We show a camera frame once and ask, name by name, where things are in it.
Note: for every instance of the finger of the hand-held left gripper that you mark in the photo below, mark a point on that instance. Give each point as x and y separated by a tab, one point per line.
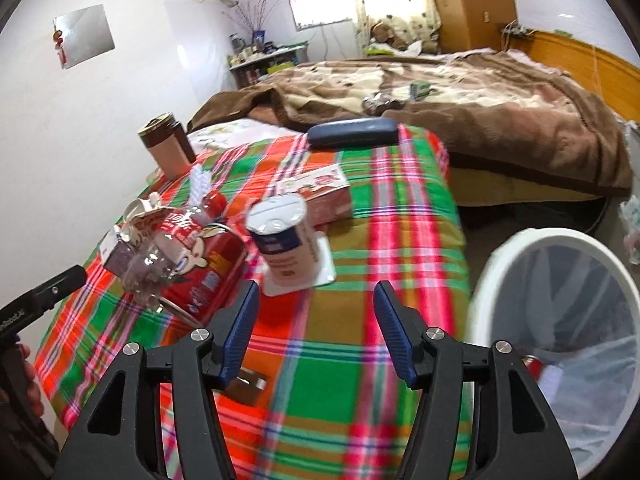
47	294

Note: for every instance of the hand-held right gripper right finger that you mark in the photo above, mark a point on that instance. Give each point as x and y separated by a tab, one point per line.
395	332

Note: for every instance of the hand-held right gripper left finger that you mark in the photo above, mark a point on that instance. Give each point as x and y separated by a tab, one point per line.
241	330

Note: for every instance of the red cartoon print can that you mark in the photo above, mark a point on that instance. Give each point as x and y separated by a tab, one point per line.
210	270

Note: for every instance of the pale tissue pack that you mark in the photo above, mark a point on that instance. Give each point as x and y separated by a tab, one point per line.
324	266

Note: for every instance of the clear pink plastic cup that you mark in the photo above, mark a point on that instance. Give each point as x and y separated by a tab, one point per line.
142	265

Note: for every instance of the white trash bin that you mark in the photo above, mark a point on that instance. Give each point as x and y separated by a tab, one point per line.
487	285

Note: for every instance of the person's left hand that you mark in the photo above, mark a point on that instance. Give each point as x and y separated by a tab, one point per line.
33	382

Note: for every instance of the small foil packet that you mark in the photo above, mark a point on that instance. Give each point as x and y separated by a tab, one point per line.
251	386

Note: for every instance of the plaid cloth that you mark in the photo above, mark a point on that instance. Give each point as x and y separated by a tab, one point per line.
350	410

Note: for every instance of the small red can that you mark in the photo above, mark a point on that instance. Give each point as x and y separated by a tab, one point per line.
534	367

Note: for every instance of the red and white carton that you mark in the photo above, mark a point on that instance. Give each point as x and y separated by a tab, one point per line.
322	195

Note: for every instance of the tan mattress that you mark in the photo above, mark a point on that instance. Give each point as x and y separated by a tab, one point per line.
500	186

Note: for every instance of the translucent bin liner bag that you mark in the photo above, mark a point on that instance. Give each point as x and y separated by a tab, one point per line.
575	310

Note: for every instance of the beige and brown mug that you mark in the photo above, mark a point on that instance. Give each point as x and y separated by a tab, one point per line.
167	152

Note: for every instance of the white printed bed sheet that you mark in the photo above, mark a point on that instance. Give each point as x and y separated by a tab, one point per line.
235	135

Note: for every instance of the dark blue glasses case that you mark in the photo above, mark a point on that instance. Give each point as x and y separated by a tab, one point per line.
350	132

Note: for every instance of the dark crumpled wrapper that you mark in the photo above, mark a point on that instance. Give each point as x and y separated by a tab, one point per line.
382	104

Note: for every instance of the small green box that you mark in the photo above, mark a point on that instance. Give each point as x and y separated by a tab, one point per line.
420	90

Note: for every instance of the brown fleece blanket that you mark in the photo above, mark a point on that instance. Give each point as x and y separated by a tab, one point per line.
525	125

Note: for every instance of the crumpled plastic bag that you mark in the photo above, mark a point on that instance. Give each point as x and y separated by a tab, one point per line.
631	232

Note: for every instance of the shelf with bottles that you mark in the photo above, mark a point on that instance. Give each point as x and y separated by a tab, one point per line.
260	62

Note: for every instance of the brown teddy bear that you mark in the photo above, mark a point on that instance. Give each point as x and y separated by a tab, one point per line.
384	32

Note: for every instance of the vase of dry twigs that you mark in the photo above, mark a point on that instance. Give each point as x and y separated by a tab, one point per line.
256	17

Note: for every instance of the window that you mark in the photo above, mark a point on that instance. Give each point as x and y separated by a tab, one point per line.
320	7

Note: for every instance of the wooden headboard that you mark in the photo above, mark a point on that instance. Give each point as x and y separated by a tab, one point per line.
585	57

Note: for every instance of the wooden wardrobe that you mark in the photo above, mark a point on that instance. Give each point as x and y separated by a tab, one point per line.
470	5

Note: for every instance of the shiny wall poster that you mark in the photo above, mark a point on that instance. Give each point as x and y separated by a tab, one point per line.
85	35

